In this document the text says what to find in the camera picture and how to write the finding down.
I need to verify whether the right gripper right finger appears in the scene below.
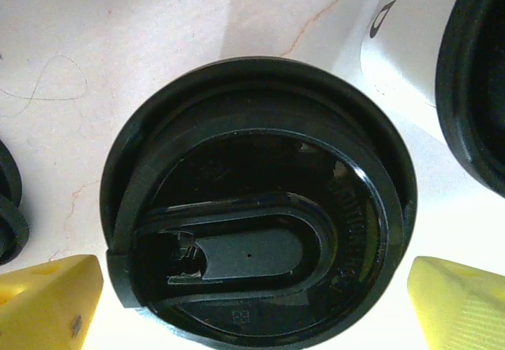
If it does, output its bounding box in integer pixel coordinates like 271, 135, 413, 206
407, 255, 505, 350

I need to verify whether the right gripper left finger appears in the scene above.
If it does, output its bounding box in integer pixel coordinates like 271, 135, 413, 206
0, 254, 104, 350

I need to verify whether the white paper cup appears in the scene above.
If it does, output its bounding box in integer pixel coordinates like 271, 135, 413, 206
358, 0, 473, 148

